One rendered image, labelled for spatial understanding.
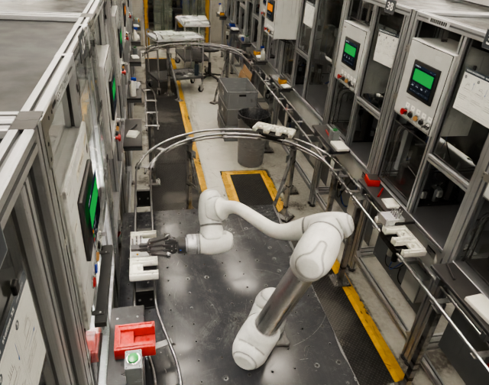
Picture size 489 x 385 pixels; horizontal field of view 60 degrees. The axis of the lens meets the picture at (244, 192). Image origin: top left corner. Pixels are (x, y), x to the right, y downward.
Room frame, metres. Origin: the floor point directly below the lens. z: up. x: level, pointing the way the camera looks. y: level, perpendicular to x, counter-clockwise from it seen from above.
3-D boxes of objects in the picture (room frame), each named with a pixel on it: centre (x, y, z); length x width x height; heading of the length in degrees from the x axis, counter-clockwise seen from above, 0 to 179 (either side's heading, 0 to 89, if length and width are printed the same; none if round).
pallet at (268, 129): (3.55, -0.22, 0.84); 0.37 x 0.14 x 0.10; 72
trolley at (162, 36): (7.02, 1.29, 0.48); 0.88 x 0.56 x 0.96; 122
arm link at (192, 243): (1.49, 0.21, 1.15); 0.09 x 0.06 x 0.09; 14
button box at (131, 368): (0.98, 0.36, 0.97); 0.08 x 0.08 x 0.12; 14
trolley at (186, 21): (8.36, 1.20, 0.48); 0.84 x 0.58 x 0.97; 22
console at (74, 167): (0.98, 0.57, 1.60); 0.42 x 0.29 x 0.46; 14
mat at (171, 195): (6.06, 1.26, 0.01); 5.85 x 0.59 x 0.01; 14
